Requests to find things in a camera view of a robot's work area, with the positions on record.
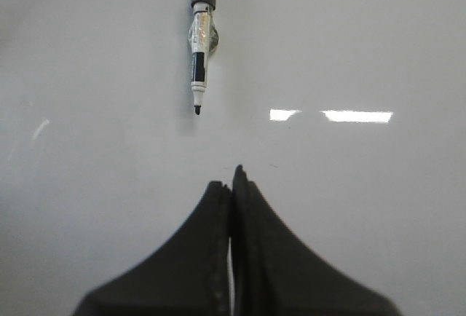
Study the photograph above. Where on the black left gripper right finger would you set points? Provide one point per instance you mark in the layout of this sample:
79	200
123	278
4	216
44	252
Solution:
275	273

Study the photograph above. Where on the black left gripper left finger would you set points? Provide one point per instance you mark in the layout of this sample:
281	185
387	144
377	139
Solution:
188	275

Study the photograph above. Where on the white whiteboard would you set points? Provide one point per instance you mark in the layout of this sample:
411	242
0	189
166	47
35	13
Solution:
348	114

